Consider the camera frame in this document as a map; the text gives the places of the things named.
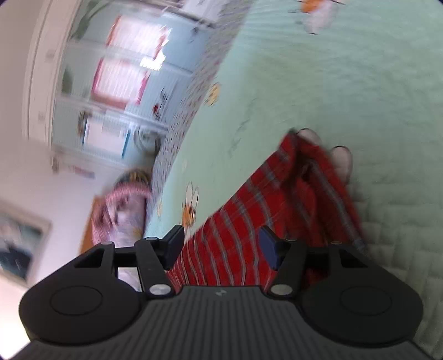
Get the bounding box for green quilted bee bedspread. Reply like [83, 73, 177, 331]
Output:
[143, 0, 443, 357]

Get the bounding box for pink notice poster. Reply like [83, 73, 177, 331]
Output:
[105, 16, 172, 61]
[92, 59, 151, 106]

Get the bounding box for red plaid dress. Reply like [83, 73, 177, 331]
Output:
[165, 133, 367, 291]

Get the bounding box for framed wall picture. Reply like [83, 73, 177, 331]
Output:
[0, 201, 52, 286]

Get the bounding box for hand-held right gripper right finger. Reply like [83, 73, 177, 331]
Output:
[259, 226, 367, 299]

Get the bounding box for sliding door wardrobe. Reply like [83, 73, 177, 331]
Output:
[22, 0, 222, 163]

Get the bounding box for blue notice poster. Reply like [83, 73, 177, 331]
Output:
[83, 118, 132, 160]

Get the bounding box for green yellow patterned cloth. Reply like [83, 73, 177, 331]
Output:
[116, 169, 151, 186]

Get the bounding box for pink patterned garment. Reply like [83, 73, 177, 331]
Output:
[92, 182, 153, 243]

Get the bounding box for red hanging ornament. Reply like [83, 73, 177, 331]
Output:
[67, 165, 96, 180]

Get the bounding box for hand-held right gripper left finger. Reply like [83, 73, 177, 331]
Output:
[74, 225, 185, 299]

